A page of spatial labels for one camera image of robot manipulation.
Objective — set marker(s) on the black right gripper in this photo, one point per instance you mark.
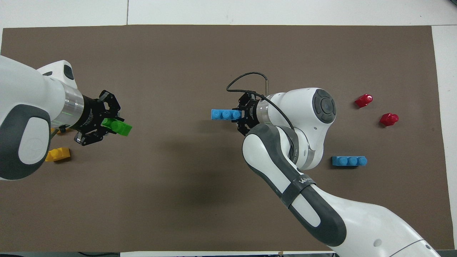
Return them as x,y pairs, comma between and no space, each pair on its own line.
250,112

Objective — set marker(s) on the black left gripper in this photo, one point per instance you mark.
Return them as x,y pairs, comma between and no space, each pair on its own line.
89,116

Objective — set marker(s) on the plain green two-stud brick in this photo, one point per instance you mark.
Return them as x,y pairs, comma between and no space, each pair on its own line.
119,127

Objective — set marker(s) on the blue three-stud brick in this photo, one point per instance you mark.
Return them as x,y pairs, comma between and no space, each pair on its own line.
225,114
348,161

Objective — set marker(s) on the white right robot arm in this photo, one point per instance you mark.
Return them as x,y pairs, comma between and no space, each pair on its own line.
303,107

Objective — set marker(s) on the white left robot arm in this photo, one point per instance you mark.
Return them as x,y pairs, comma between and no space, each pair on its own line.
21,92

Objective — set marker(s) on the yellow two-stud brick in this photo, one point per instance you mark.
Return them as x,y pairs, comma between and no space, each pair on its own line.
59,154
61,130

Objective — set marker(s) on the brown paper table mat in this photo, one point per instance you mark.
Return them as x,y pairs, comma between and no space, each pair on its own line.
142,214

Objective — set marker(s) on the red one-stud brick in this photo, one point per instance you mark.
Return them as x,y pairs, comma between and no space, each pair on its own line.
387,119
363,101

